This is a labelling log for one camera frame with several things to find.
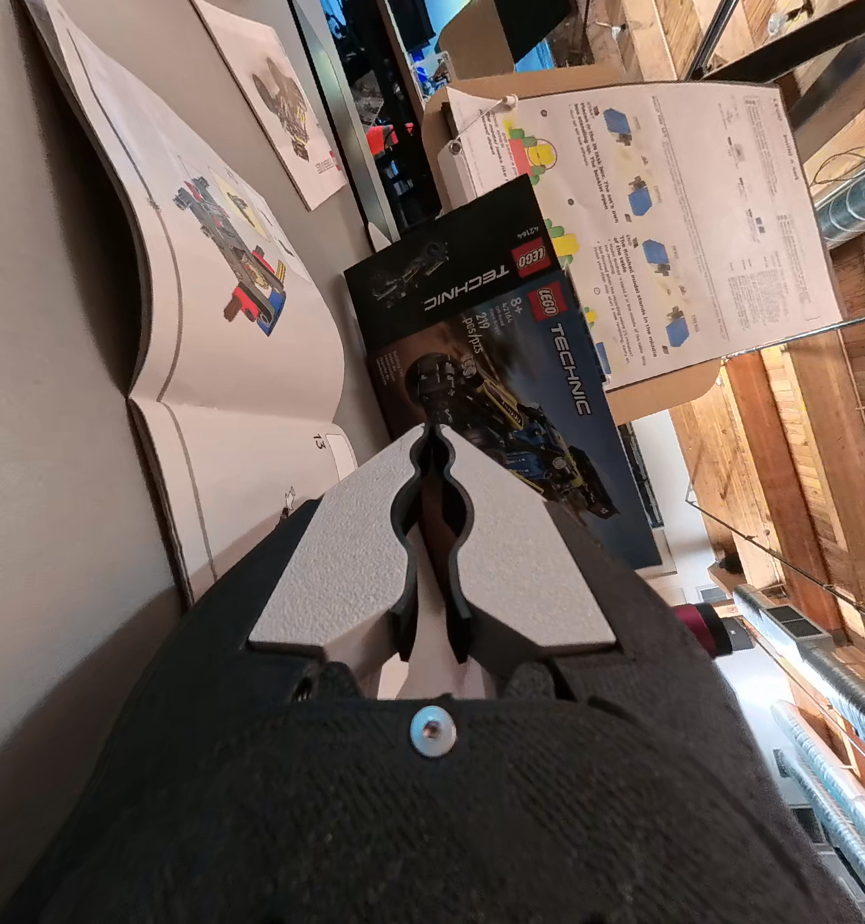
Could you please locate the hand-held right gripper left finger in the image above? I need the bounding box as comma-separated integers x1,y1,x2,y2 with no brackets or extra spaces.
248,424,435,664

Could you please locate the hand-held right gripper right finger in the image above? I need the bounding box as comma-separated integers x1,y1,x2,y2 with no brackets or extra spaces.
432,424,619,687

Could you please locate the black and blue lego box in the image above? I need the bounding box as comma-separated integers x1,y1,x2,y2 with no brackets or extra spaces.
343,173,664,571

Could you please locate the open lego instruction booklet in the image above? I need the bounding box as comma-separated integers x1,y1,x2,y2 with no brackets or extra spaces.
21,0,361,607

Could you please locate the maroon and black cylinder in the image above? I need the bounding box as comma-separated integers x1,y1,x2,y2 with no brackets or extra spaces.
674,603,737,659

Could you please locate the brown cardboard board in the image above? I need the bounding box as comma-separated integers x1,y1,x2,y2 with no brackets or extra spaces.
421,61,725,427

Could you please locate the printed instruction sheet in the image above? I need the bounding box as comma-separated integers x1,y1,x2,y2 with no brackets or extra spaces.
443,79,845,394

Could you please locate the dark shelf with items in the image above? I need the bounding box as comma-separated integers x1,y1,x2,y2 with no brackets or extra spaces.
320,0,477,225

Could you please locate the small booklet with car picture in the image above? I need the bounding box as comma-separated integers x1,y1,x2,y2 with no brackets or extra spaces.
191,0,348,212

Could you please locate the black steel beam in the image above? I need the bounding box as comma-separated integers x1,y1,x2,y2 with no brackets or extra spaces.
692,0,865,82

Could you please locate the silver air duct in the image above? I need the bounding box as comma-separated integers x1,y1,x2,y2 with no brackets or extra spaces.
770,699,865,924
814,160,865,248
734,583,865,766

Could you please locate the silver metal rail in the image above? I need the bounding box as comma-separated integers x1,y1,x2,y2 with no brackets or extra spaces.
288,0,401,250

